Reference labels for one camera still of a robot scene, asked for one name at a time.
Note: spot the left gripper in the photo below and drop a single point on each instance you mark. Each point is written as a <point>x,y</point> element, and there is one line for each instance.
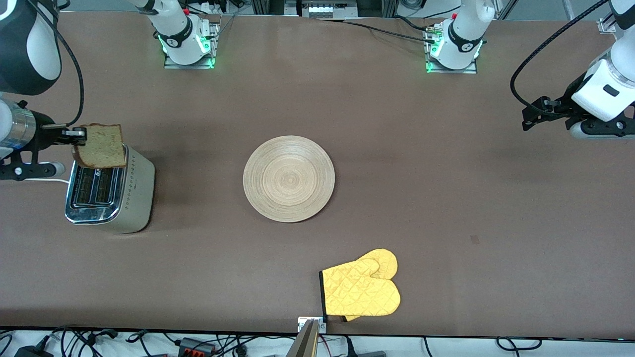
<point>559,109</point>

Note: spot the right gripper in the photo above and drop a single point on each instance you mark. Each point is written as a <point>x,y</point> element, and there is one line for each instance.
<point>43,132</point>

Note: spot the brown bread slice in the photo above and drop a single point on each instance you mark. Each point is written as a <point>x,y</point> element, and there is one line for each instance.
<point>104,146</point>

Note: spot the round wooden plate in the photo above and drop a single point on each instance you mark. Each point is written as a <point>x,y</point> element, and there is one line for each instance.
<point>288,178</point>

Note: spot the silver two-slot toaster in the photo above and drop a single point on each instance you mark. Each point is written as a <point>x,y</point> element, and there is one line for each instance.
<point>134,198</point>

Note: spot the black power adapter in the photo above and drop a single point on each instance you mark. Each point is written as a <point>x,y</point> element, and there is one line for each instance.
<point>32,352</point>

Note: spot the yellow quilted oven mitt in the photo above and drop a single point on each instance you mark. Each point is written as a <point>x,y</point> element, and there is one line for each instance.
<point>357,292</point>
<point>387,260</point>

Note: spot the black connector with orange levers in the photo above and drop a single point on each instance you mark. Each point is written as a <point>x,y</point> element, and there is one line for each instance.
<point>196,347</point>

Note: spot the white power strip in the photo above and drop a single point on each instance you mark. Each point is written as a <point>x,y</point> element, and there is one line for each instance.
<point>320,10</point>

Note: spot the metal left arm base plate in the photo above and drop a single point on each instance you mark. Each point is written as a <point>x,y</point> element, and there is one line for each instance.
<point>474,70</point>

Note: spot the silver corner bracket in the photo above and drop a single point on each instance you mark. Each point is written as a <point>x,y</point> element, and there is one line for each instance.
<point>604,26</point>

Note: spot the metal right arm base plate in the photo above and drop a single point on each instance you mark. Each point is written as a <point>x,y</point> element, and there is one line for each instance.
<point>171,64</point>

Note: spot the dark aluminium frame post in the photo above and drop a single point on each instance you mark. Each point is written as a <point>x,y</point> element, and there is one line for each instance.
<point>263,6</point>

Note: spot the silver edge bracket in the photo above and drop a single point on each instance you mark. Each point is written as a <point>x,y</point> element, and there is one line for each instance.
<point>301,323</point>

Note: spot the tan camera mount post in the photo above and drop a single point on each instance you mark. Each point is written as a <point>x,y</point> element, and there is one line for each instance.
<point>305,342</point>

